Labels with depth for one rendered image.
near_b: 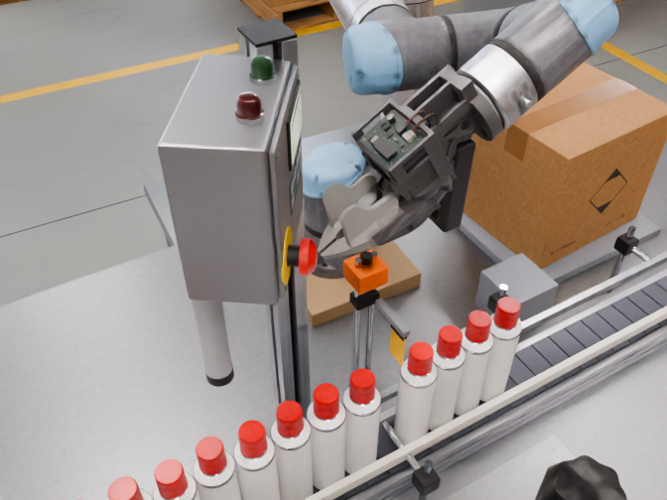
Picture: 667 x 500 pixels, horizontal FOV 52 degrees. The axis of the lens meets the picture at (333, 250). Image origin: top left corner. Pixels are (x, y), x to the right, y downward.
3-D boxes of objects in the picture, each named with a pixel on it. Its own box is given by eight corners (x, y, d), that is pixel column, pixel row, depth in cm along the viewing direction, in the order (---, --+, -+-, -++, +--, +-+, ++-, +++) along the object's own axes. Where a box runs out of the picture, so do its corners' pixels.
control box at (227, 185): (187, 301, 70) (154, 145, 57) (221, 198, 82) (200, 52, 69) (285, 308, 69) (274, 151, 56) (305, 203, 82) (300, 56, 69)
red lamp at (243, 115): (232, 124, 59) (229, 101, 58) (238, 109, 61) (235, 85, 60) (262, 126, 59) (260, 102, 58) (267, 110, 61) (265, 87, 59)
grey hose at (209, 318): (212, 391, 87) (189, 273, 73) (201, 371, 89) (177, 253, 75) (238, 379, 88) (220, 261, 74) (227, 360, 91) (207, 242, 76)
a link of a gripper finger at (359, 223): (298, 231, 65) (371, 167, 64) (326, 260, 69) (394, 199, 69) (314, 251, 63) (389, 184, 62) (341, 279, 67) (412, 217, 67)
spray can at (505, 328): (481, 409, 108) (503, 322, 94) (465, 384, 112) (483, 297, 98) (509, 398, 110) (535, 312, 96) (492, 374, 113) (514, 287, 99)
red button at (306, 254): (283, 254, 66) (314, 256, 66) (289, 228, 69) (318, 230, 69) (285, 282, 69) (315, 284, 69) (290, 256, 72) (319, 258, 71)
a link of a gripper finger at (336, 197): (283, 213, 67) (354, 151, 66) (311, 242, 71) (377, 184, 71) (298, 231, 65) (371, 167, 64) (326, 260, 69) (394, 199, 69)
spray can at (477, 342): (462, 424, 106) (481, 338, 92) (438, 402, 109) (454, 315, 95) (484, 406, 108) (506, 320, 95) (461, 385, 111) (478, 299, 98)
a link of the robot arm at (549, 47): (591, 35, 72) (640, 29, 64) (512, 104, 72) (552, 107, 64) (551, -27, 70) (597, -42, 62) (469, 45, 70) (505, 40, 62)
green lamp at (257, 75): (247, 84, 64) (245, 62, 63) (252, 71, 66) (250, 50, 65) (274, 85, 64) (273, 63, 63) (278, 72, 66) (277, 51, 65)
